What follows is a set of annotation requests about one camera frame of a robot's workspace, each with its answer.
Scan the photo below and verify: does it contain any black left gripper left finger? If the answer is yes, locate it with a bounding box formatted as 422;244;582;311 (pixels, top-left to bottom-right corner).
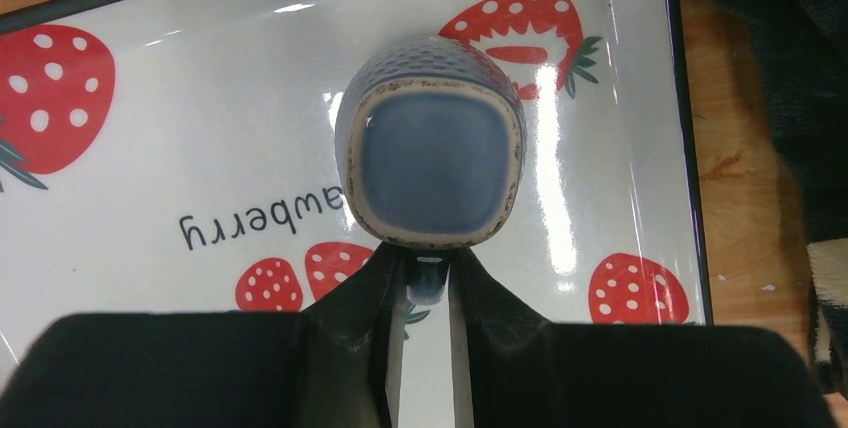
1;243;406;427

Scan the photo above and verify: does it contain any black floral plush blanket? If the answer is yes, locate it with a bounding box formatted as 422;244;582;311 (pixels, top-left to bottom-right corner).
712;0;847;394

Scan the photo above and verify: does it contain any grey blue dotted mug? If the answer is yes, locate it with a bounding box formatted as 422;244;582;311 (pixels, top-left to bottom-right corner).
334;35;527;305

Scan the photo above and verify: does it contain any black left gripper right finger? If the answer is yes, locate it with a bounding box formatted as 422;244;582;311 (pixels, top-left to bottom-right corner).
448;248;835;428

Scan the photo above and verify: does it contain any white strawberry tray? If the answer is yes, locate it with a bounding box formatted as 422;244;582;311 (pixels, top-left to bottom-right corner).
1;0;710;427

